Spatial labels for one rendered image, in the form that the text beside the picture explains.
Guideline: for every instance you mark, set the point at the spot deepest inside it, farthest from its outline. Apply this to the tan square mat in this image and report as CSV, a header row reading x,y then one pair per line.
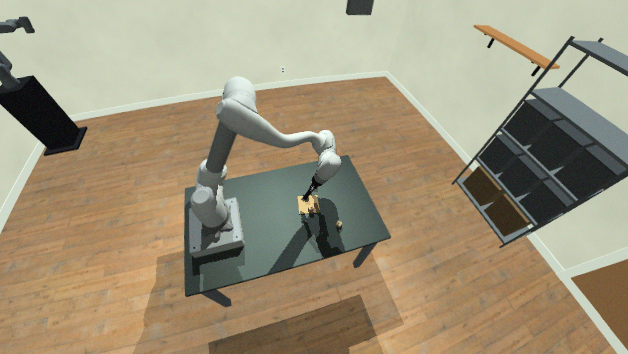
x,y
303,206

